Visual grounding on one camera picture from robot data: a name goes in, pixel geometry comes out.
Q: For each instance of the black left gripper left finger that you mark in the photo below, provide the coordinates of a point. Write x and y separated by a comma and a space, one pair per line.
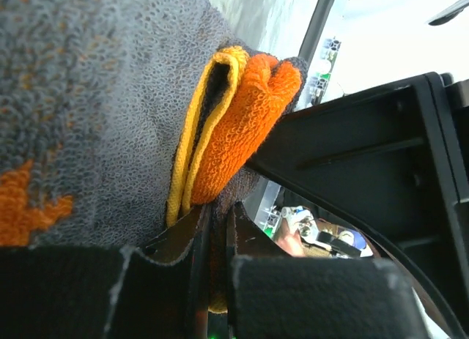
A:
157, 291

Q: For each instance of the orange and grey towel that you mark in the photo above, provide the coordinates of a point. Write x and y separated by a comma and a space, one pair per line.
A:
117, 116

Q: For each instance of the aluminium rail frame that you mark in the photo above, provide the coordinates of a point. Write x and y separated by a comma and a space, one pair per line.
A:
320, 48

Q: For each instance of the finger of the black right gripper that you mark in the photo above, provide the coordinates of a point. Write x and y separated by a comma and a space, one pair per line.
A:
393, 162

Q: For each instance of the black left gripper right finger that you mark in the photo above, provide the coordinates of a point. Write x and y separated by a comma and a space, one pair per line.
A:
274, 295

